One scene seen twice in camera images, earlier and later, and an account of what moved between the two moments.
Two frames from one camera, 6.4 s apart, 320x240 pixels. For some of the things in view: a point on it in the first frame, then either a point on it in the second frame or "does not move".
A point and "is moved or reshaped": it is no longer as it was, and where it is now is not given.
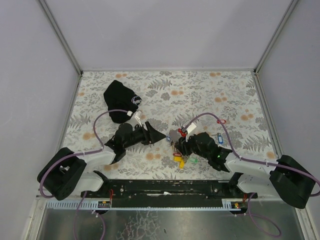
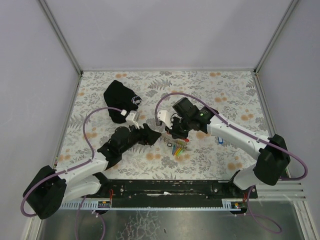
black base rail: (164, 193) does not move
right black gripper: (185, 146) → (178, 128)
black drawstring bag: (119, 97) does not move
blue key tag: (220, 139) does not move
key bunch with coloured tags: (174, 135) is moved or reshaped
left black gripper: (146, 133) does not move
